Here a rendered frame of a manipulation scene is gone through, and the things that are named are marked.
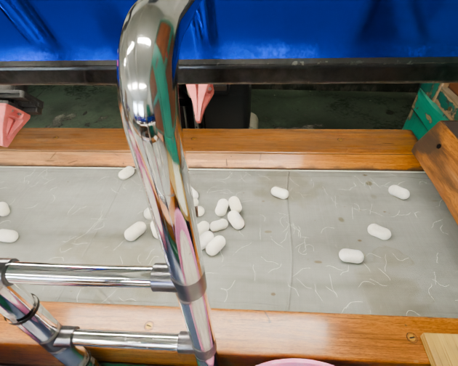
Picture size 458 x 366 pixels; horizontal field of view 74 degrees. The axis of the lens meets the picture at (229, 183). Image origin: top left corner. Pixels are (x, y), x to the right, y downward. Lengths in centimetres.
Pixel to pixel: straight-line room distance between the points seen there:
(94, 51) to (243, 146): 43
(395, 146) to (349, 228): 24
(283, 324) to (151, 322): 16
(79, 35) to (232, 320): 34
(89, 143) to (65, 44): 47
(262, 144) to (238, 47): 42
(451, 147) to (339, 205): 19
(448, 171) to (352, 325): 29
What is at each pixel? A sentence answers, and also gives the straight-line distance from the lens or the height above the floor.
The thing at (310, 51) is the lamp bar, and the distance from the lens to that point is 25.
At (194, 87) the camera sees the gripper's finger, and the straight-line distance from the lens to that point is 56.
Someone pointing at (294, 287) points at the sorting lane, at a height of 74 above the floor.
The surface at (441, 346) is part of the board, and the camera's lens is 45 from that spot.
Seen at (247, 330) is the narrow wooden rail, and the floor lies 76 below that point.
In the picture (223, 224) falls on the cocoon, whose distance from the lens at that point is 51.
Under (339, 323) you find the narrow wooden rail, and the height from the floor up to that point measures 76.
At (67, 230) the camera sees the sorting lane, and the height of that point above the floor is 74.
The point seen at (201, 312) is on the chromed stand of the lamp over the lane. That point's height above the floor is 93.
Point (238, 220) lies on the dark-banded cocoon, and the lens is 50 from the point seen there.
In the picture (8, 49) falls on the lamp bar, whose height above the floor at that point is 107.
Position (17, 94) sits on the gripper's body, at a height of 89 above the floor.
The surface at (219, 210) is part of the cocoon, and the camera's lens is 52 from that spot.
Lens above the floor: 115
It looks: 43 degrees down
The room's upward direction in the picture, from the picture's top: 2 degrees counter-clockwise
